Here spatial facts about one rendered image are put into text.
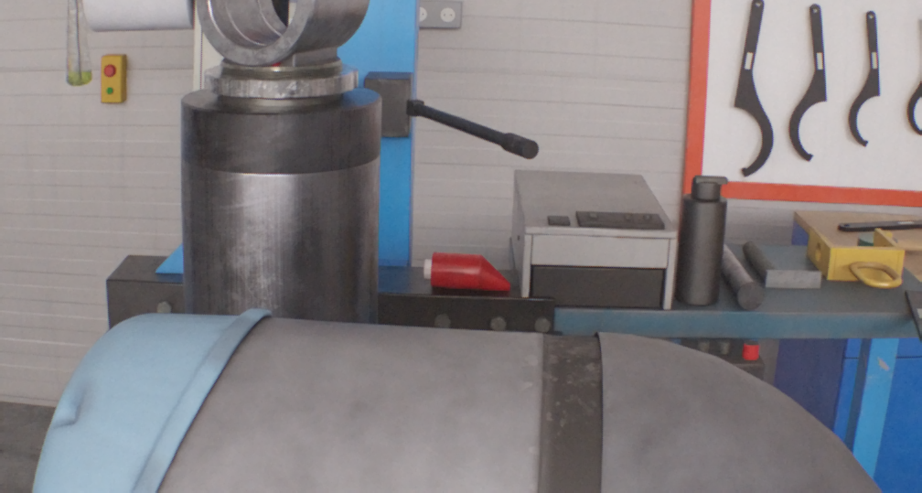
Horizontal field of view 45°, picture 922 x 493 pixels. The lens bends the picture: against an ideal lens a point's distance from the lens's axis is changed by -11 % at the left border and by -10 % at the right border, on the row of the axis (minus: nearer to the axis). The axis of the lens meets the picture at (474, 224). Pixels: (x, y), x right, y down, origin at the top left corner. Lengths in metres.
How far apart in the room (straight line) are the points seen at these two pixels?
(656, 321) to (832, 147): 1.98
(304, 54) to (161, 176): 2.62
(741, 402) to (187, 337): 0.14
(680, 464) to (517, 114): 3.41
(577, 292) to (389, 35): 0.52
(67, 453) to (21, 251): 3.76
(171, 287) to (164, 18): 0.77
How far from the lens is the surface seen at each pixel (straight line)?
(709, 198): 1.93
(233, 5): 1.28
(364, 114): 1.22
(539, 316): 1.91
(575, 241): 1.88
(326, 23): 1.21
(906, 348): 2.80
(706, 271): 1.95
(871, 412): 2.31
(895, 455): 2.91
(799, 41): 3.75
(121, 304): 1.98
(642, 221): 1.91
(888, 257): 2.21
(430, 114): 1.88
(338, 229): 1.21
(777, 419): 0.30
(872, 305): 2.07
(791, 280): 2.10
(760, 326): 1.97
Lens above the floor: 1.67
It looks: 15 degrees down
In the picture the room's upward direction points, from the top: 2 degrees clockwise
